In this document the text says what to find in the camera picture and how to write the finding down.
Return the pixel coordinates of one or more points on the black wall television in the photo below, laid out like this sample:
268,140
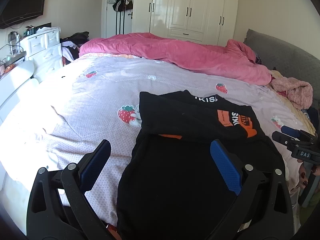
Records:
19,11

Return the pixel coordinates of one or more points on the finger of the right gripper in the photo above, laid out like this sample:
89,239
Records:
283,139
299,134

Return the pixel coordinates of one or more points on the pink fluffy garment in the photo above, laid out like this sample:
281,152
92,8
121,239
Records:
299,93

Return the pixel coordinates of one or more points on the white wardrobe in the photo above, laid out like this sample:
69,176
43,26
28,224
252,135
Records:
201,21

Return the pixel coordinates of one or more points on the bags hanging on door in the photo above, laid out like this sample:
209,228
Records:
121,5

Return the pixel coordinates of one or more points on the white drawer cabinet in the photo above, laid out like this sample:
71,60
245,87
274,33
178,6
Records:
44,50

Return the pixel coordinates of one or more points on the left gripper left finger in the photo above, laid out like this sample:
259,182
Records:
58,208

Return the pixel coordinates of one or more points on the pink duvet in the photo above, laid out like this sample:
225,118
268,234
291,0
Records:
235,60

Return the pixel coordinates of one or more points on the black sweatshirt with orange cuffs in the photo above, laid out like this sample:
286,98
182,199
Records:
172,188

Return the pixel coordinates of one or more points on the dark clothes pile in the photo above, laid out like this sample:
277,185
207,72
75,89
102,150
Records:
70,46

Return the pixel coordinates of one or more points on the white door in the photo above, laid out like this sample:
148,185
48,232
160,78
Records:
112,22

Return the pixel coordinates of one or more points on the right hand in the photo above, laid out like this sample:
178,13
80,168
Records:
303,180

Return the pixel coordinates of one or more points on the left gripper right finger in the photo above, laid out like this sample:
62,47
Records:
262,208

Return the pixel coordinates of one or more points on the lilac strawberry bed sheet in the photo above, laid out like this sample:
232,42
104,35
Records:
96,97

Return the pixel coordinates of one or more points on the grey headboard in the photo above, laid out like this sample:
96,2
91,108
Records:
289,60

